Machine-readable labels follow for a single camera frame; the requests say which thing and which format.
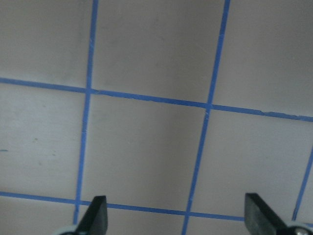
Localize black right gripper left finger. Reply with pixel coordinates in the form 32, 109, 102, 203
74, 196, 108, 235

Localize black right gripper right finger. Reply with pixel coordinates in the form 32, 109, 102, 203
245, 193, 293, 235

